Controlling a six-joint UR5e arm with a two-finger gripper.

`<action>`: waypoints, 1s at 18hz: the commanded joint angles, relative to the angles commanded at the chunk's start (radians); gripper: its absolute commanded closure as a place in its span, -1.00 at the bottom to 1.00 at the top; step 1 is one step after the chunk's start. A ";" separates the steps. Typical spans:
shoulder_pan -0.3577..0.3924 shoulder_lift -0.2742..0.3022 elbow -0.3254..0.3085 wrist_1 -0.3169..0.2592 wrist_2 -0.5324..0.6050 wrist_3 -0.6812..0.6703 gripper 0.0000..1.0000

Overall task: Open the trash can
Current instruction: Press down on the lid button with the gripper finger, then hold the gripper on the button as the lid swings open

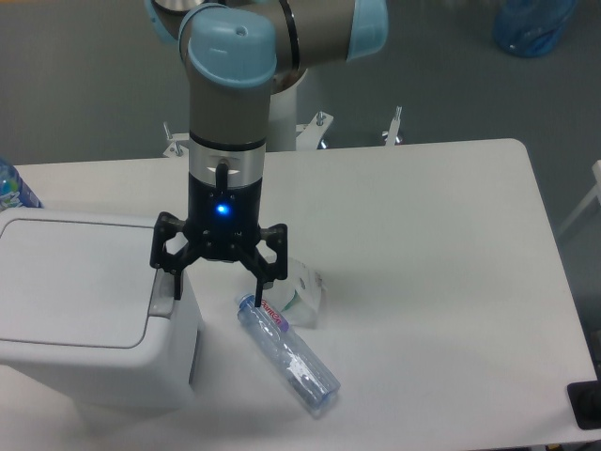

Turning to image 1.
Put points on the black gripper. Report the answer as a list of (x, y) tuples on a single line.
[(221, 226)]

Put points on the white push-lid trash can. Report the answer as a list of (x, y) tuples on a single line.
[(84, 313)]

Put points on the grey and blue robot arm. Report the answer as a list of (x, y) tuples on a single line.
[(231, 53)]

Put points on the crumpled white paper packaging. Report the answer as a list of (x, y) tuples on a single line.
[(298, 298)]

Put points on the clear empty plastic bottle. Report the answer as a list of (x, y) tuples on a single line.
[(308, 377)]

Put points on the blue labelled bottle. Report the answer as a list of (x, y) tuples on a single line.
[(15, 193)]

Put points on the blue plastic bag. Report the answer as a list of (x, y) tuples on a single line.
[(531, 28)]

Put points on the black device at table edge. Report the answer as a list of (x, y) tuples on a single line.
[(584, 397)]

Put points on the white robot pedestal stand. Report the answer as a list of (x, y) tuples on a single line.
[(284, 132)]

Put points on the white furniture frame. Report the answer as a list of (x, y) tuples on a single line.
[(587, 207)]

